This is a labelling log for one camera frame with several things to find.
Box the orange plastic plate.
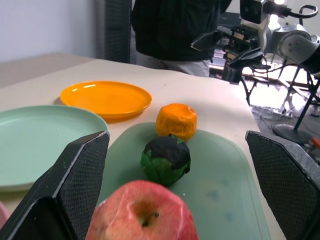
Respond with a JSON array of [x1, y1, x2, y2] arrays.
[[59, 80, 153, 124]]

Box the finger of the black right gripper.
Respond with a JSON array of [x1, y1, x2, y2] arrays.
[[228, 47, 265, 70], [190, 30, 223, 52]]

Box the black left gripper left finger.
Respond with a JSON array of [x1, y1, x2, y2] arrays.
[[0, 130, 111, 240]]

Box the green and black toy vegetable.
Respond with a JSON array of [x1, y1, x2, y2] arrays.
[[140, 134, 192, 187]]

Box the green cutting board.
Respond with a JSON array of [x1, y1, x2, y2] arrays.
[[98, 122, 273, 240]]

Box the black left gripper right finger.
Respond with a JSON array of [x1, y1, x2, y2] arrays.
[[245, 129, 320, 240]]

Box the black tripod legs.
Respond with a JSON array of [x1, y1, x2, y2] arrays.
[[239, 61, 305, 116]]

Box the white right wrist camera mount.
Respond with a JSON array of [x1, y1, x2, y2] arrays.
[[239, 0, 272, 49]]

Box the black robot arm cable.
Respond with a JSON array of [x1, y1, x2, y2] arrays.
[[281, 4, 320, 20]]

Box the red apple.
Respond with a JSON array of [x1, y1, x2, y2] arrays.
[[84, 179, 200, 240]]

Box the orange fruit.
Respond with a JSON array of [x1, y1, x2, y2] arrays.
[[155, 102, 198, 142]]

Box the light green plastic plate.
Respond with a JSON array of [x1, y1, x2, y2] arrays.
[[0, 104, 110, 193]]

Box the person in black jacket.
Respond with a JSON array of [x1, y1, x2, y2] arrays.
[[130, 0, 234, 78]]

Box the dark grey pillar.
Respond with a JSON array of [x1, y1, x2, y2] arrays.
[[103, 0, 133, 64]]

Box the black stand with round base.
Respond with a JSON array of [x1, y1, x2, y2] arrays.
[[271, 74, 320, 145]]

